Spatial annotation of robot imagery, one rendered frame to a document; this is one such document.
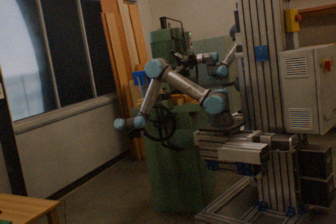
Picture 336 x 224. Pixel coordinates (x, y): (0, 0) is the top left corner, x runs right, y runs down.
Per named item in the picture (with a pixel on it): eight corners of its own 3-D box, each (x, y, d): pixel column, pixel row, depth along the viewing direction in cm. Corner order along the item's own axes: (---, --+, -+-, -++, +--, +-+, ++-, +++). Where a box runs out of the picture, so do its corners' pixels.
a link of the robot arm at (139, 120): (146, 113, 216) (131, 116, 220) (139, 117, 206) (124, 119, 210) (148, 125, 217) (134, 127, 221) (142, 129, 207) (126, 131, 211)
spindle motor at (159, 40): (150, 70, 265) (145, 32, 260) (158, 68, 281) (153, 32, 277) (171, 67, 259) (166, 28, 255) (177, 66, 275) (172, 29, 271)
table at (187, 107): (125, 119, 260) (124, 112, 260) (140, 111, 289) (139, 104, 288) (199, 114, 241) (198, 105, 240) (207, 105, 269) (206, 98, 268)
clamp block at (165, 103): (151, 113, 253) (149, 102, 251) (157, 109, 265) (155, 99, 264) (169, 112, 248) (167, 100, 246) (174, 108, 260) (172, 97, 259)
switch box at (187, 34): (184, 50, 290) (181, 31, 288) (186, 49, 299) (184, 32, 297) (190, 49, 288) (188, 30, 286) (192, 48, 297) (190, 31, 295)
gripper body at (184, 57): (180, 53, 244) (195, 51, 240) (183, 59, 252) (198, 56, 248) (179, 63, 242) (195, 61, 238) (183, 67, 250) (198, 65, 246)
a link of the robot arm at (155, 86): (160, 54, 217) (137, 117, 231) (155, 54, 207) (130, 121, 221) (176, 61, 214) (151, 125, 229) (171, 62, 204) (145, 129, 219)
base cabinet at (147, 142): (153, 211, 278) (140, 131, 268) (173, 182, 332) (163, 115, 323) (205, 212, 264) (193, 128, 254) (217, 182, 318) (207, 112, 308)
